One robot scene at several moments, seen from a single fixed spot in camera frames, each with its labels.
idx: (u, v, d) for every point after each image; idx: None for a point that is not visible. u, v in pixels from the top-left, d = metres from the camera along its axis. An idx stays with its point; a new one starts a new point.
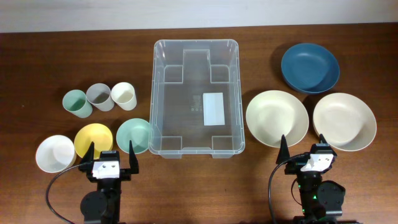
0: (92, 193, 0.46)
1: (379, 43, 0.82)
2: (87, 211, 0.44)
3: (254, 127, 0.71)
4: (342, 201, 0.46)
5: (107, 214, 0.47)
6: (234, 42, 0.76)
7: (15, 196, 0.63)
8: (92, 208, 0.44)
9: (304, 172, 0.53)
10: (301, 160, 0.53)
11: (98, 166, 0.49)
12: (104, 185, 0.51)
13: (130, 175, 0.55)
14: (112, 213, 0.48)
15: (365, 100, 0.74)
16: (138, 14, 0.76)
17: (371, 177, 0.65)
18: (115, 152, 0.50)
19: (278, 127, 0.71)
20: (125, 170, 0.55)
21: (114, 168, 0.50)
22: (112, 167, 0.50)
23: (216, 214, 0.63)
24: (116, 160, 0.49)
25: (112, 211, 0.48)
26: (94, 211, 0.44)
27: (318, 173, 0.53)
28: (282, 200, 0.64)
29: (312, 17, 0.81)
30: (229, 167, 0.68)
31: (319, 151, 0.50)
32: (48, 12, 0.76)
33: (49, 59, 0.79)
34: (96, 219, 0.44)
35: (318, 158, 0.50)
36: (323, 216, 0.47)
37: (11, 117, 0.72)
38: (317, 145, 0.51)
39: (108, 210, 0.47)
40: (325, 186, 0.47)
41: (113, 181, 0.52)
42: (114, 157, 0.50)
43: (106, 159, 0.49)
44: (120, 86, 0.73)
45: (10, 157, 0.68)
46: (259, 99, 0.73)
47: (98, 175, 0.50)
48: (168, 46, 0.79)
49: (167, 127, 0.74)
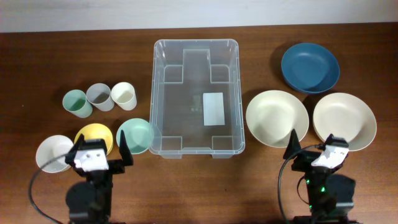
0: (79, 185, 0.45)
1: (380, 42, 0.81)
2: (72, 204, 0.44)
3: (254, 126, 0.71)
4: (353, 193, 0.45)
5: (96, 206, 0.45)
6: (234, 41, 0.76)
7: (15, 196, 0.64)
8: (79, 202, 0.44)
9: (314, 167, 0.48)
10: (310, 154, 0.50)
11: (81, 155, 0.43)
12: (93, 177, 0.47)
13: (123, 167, 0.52)
14: (102, 205, 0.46)
15: (367, 100, 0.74)
16: (138, 14, 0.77)
17: (373, 177, 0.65)
18: (100, 139, 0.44)
19: (279, 126, 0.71)
20: (116, 162, 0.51)
21: (100, 157, 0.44)
22: (97, 155, 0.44)
23: (216, 214, 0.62)
24: (101, 149, 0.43)
25: (102, 203, 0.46)
26: (81, 206, 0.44)
27: (329, 169, 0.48)
28: (283, 200, 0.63)
29: (313, 17, 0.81)
30: (229, 167, 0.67)
31: (336, 143, 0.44)
32: (50, 13, 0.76)
33: (50, 59, 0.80)
34: (83, 211, 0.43)
35: (333, 152, 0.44)
36: (334, 211, 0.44)
37: (12, 117, 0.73)
38: (333, 136, 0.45)
39: (97, 201, 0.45)
40: (334, 177, 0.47)
41: (102, 173, 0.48)
42: (98, 144, 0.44)
43: (89, 148, 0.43)
44: (120, 86, 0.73)
45: (10, 157, 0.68)
46: (259, 99, 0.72)
47: (82, 165, 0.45)
48: (168, 46, 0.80)
49: (167, 127, 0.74)
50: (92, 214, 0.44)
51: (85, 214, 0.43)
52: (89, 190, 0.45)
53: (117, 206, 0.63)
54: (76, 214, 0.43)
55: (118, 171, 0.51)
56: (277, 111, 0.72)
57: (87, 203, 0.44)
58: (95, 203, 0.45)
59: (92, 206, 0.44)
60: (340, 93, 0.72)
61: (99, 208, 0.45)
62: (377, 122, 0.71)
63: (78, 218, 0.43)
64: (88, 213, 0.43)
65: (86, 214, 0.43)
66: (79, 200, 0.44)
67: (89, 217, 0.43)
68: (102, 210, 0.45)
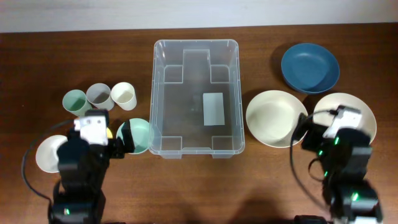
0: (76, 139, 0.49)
1: (380, 43, 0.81)
2: (65, 151, 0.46)
3: (253, 122, 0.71)
4: (369, 140, 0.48)
5: (82, 165, 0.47)
6: (234, 42, 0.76)
7: (15, 196, 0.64)
8: (71, 153, 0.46)
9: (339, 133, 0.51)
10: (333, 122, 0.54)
11: (83, 120, 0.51)
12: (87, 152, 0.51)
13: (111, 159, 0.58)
14: (85, 168, 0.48)
15: (366, 100, 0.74)
16: (138, 14, 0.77)
17: (373, 177, 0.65)
18: (103, 111, 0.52)
19: (278, 124, 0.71)
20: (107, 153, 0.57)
21: (100, 125, 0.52)
22: (97, 123, 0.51)
23: (216, 214, 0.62)
24: (103, 116, 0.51)
25: (85, 168, 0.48)
26: (72, 155, 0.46)
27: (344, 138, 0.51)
28: (283, 200, 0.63)
29: (312, 17, 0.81)
30: (229, 167, 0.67)
31: (348, 108, 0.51)
32: (50, 13, 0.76)
33: (50, 59, 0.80)
34: (73, 160, 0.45)
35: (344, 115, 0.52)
36: (352, 158, 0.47)
37: (12, 117, 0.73)
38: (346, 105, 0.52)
39: (84, 162, 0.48)
40: (346, 132, 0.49)
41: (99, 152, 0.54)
42: (100, 113, 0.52)
43: (91, 114, 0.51)
44: (120, 86, 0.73)
45: (10, 157, 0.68)
46: (259, 99, 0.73)
47: (83, 130, 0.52)
48: (168, 46, 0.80)
49: (167, 127, 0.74)
50: (81, 167, 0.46)
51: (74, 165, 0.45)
52: (83, 145, 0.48)
53: (117, 206, 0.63)
54: (67, 164, 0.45)
55: (118, 153, 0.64)
56: (277, 109, 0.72)
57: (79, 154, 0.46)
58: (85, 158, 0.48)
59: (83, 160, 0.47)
60: (340, 93, 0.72)
61: (86, 168, 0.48)
62: (377, 122, 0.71)
63: (66, 168, 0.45)
64: (78, 164, 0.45)
65: (75, 165, 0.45)
66: (71, 150, 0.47)
67: (78, 169, 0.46)
68: (84, 173, 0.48)
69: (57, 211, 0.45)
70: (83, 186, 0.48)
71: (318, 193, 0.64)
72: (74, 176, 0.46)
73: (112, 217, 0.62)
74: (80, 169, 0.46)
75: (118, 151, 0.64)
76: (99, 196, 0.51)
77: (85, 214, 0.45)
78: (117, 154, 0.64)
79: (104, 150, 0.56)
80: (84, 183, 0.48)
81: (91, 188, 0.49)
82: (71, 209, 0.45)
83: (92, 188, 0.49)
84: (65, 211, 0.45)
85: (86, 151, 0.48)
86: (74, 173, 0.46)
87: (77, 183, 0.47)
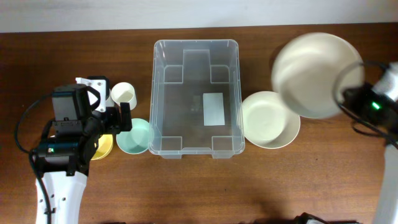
0: (74, 83, 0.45)
1: (380, 43, 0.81)
2: (61, 89, 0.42)
3: (254, 98, 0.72)
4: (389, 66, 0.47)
5: (80, 106, 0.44)
6: (234, 42, 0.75)
7: (14, 196, 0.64)
8: (68, 89, 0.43)
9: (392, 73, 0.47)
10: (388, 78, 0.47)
11: (84, 81, 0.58)
12: (93, 116, 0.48)
13: (120, 130, 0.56)
14: (84, 110, 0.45)
15: None
16: (138, 13, 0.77)
17: (372, 177, 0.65)
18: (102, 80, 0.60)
19: (272, 121, 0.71)
20: (117, 126, 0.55)
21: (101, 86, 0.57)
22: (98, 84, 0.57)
23: (216, 214, 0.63)
24: (103, 79, 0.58)
25: (84, 111, 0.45)
26: (68, 90, 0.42)
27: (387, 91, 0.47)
28: (282, 200, 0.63)
29: (313, 17, 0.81)
30: (229, 166, 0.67)
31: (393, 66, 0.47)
32: (48, 13, 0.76)
33: (51, 60, 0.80)
34: (69, 93, 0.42)
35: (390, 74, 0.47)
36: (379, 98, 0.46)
37: (12, 117, 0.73)
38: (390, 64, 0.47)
39: (84, 100, 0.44)
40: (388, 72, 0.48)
41: (104, 123, 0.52)
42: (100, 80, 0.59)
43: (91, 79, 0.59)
44: (120, 86, 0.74)
45: (9, 157, 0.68)
46: (248, 102, 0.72)
47: (80, 80, 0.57)
48: (168, 46, 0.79)
49: (168, 127, 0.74)
50: (75, 106, 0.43)
51: (68, 100, 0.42)
52: (83, 87, 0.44)
53: (117, 206, 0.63)
54: (61, 98, 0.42)
55: (118, 126, 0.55)
56: (272, 107, 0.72)
57: (75, 90, 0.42)
58: (81, 98, 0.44)
59: (78, 98, 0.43)
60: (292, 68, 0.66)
61: (80, 112, 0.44)
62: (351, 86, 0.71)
63: (61, 98, 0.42)
64: (71, 96, 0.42)
65: (70, 100, 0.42)
66: (70, 88, 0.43)
67: (72, 106, 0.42)
68: (84, 116, 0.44)
69: (41, 150, 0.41)
70: (80, 130, 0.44)
71: (318, 193, 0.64)
72: (66, 114, 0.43)
73: (113, 217, 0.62)
74: (76, 107, 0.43)
75: (116, 124, 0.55)
76: (92, 144, 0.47)
77: (71, 154, 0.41)
78: (116, 127, 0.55)
79: (102, 114, 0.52)
80: (76, 125, 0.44)
81: (83, 133, 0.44)
82: (56, 149, 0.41)
83: (84, 132, 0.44)
84: (50, 150, 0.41)
85: (84, 89, 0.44)
86: (67, 111, 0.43)
87: (70, 125, 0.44)
